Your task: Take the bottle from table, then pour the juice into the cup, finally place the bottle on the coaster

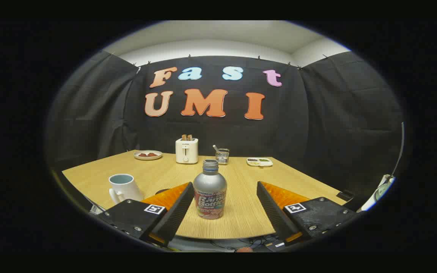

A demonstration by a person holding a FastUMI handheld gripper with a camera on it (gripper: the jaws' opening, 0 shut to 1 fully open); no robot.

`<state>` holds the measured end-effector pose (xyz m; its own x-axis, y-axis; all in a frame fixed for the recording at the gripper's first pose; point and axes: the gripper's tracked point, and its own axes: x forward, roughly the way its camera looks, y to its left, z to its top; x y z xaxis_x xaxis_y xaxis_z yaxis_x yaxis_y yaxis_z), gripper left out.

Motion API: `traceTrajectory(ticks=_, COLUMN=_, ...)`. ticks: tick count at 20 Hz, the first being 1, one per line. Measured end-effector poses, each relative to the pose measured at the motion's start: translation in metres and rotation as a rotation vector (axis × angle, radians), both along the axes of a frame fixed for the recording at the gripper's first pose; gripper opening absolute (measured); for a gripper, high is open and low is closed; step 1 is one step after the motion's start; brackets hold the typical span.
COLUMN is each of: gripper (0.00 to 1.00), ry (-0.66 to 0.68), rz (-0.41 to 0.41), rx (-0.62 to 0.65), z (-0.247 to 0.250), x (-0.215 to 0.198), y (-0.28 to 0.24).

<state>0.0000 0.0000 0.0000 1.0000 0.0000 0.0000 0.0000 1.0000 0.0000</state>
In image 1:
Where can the black table clamp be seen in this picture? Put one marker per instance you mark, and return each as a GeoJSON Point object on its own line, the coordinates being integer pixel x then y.
{"type": "Point", "coordinates": [345, 195]}

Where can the white divided tray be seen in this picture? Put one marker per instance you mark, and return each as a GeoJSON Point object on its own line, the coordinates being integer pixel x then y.
{"type": "Point", "coordinates": [259, 162]}

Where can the black backdrop cloth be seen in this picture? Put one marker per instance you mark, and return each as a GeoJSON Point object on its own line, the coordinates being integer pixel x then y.
{"type": "Point", "coordinates": [336, 125]}

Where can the small round plate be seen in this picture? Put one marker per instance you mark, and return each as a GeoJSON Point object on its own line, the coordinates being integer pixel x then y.
{"type": "Point", "coordinates": [148, 157]}

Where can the wooden table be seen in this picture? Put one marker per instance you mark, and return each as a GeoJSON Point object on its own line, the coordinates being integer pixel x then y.
{"type": "Point", "coordinates": [241, 189]}

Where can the white cup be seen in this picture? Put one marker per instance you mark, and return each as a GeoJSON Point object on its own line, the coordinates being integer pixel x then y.
{"type": "Point", "coordinates": [125, 189]}

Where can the silver juice bottle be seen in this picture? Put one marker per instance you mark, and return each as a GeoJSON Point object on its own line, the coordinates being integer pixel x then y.
{"type": "Point", "coordinates": [209, 185]}

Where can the white curved object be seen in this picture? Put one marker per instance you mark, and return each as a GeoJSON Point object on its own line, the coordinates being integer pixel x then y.
{"type": "Point", "coordinates": [379, 191]}

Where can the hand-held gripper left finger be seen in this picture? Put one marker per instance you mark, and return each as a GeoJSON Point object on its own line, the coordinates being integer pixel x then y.
{"type": "Point", "coordinates": [173, 216]}

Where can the white toaster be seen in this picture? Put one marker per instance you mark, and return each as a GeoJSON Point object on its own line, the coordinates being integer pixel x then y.
{"type": "Point", "coordinates": [186, 151]}

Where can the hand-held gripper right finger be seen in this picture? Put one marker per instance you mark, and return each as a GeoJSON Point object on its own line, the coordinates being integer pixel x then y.
{"type": "Point", "coordinates": [275, 216]}

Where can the dark round coaster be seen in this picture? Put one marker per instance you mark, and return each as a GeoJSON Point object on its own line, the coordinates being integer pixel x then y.
{"type": "Point", "coordinates": [161, 191]}

